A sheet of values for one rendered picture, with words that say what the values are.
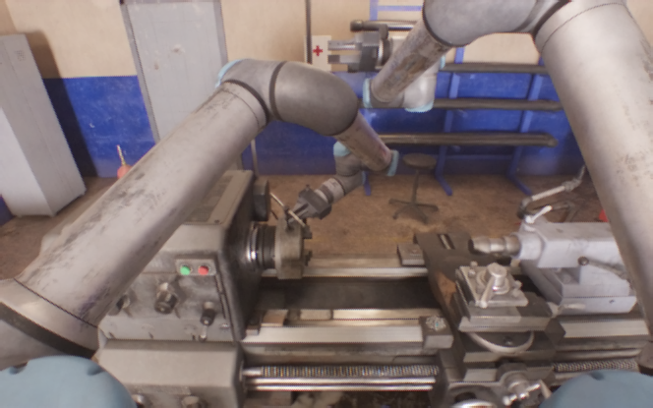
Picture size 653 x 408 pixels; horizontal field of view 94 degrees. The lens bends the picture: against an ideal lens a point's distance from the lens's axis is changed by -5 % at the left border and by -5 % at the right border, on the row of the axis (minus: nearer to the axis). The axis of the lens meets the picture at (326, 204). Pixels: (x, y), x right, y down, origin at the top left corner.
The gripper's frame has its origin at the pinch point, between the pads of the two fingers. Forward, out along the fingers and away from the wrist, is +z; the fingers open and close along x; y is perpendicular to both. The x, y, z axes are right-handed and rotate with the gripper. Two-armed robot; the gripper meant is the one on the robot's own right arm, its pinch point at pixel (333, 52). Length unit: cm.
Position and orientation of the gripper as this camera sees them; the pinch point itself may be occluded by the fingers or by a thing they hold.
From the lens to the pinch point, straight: 108.8
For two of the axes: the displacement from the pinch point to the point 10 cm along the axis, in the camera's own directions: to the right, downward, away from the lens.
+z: -10.0, 0.0, 0.0
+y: 0.0, 9.8, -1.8
